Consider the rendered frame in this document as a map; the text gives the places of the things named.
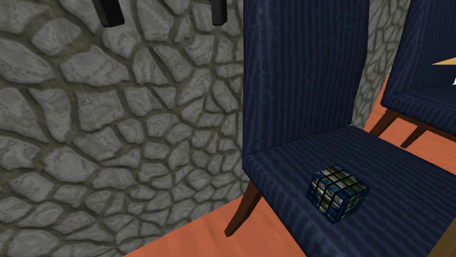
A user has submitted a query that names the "dark blue upholstered chair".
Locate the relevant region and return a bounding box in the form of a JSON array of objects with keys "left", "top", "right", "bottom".
[
  {"left": 369, "top": 0, "right": 456, "bottom": 149},
  {"left": 224, "top": 0, "right": 456, "bottom": 257}
]

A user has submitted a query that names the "blue green puzzle cube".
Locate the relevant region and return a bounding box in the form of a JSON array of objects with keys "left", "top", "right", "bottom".
[{"left": 306, "top": 164, "right": 371, "bottom": 225}]

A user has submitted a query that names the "black wall bracket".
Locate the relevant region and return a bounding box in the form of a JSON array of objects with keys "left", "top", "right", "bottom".
[
  {"left": 209, "top": 0, "right": 229, "bottom": 26},
  {"left": 91, "top": 0, "right": 126, "bottom": 28}
]

